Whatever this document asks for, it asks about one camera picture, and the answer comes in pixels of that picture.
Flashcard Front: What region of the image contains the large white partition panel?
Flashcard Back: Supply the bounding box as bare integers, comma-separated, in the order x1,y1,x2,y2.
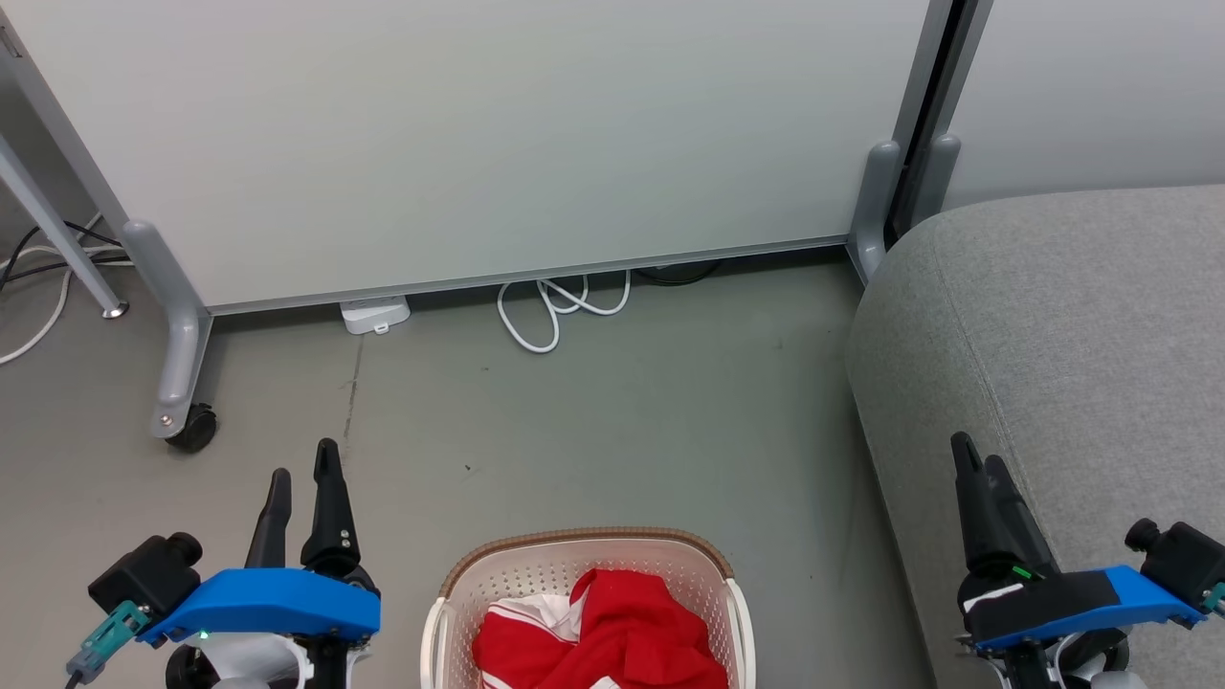
0,0,958,317

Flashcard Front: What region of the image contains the white floor cable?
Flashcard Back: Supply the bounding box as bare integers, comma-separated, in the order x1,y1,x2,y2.
0,215,106,367

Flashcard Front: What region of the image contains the red garment with letter logo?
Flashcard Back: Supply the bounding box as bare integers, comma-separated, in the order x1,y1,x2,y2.
474,567,730,689

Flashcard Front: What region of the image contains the white coiled cable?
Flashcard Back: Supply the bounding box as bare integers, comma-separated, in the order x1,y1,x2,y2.
496,271,633,355

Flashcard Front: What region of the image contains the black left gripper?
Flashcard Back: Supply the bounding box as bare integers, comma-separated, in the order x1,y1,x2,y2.
244,438,381,689

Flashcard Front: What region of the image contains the grey metal table leg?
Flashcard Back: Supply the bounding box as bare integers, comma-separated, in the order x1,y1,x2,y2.
0,134,130,320

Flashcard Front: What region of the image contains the beige plastic laundry basket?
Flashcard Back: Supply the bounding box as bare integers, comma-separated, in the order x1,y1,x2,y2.
421,526,757,689

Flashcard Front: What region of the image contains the grey fabric sofa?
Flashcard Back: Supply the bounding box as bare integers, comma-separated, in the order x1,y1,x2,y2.
845,185,1225,689

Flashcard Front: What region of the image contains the black floor cable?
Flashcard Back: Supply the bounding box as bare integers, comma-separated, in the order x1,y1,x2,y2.
632,258,724,286
0,222,130,288

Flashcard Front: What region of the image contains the black caster wheel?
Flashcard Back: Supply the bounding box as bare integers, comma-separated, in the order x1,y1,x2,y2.
165,402,219,454

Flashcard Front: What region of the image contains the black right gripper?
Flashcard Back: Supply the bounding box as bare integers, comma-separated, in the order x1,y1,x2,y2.
950,433,1065,604

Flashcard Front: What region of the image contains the teal left camera connector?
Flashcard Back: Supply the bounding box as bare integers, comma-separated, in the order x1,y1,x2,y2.
65,601,152,685

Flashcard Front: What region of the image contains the grey partition leg with caster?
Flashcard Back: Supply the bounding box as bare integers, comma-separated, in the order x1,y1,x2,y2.
122,220,213,441

